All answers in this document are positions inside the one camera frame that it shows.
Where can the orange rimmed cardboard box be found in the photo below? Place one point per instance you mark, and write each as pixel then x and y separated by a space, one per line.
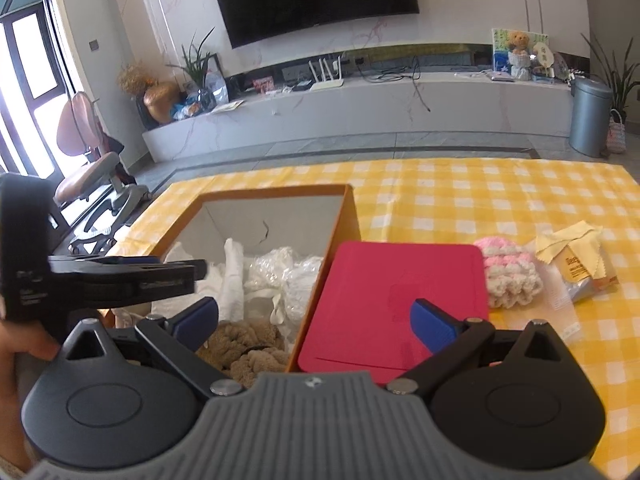
pixel 290 220

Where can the white router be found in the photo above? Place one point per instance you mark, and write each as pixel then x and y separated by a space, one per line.
pixel 327 84

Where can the orange silver snack packet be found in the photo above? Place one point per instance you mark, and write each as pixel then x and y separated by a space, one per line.
pixel 587 275

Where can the loose papers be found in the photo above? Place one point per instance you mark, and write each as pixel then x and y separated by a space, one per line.
pixel 228 105

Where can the cream canvas bag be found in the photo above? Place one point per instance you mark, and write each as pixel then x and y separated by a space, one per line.
pixel 232 280

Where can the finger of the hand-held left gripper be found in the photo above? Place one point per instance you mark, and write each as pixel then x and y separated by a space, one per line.
pixel 175 270

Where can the yellow cleaning cloth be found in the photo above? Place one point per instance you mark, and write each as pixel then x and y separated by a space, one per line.
pixel 565 240

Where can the dried flower bunch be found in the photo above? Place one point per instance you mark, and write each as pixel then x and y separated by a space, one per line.
pixel 132 77

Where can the yellow checked tablecloth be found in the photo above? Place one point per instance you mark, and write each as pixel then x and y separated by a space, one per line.
pixel 450 195

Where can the pink card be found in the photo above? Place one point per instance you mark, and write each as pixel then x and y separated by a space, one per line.
pixel 263 84

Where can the green plant in glass vase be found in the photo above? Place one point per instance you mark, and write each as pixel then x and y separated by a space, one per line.
pixel 197 65

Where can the marble tv console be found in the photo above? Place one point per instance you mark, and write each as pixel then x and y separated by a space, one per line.
pixel 350 115

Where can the teddy bear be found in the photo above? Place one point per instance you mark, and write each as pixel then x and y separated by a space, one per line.
pixel 519 55

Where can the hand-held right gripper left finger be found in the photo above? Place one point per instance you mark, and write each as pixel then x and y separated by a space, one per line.
pixel 197 317

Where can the round paper fan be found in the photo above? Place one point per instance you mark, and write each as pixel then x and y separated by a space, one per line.
pixel 541 57

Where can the pink white knitted cloth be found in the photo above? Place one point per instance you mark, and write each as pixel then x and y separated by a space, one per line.
pixel 507 275

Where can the colourful snack packets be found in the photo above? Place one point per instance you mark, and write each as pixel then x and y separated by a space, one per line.
pixel 187 110

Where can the pink desk chair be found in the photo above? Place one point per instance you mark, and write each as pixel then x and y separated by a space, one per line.
pixel 75 125

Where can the green picture board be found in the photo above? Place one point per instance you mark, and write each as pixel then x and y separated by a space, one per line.
pixel 500 50

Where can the person's left hand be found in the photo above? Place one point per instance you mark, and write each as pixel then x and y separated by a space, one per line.
pixel 10 385

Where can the potted long leaf plant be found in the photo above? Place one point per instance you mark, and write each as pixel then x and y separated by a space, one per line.
pixel 617 80

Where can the white plastic bag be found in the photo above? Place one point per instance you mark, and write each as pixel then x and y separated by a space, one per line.
pixel 280 270

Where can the dark framed glass door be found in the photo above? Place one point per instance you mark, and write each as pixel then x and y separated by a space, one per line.
pixel 30 60

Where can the golden round vase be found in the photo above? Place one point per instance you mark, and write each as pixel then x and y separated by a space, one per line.
pixel 162 102

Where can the tan fluffy plush cloth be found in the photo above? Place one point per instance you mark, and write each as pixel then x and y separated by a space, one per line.
pixel 250 345

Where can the grey metal trash can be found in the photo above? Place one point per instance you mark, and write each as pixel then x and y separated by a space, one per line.
pixel 590 120

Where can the clear plastic wrapper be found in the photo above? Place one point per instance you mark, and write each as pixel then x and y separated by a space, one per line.
pixel 557 300

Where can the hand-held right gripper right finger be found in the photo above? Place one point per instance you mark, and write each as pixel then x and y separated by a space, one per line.
pixel 430 325

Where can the red box lid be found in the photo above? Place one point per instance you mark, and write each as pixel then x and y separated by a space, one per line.
pixel 370 300

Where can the woven basket bag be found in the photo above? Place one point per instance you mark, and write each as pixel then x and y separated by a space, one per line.
pixel 616 135

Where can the dark vase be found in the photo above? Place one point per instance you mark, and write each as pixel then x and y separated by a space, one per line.
pixel 142 112

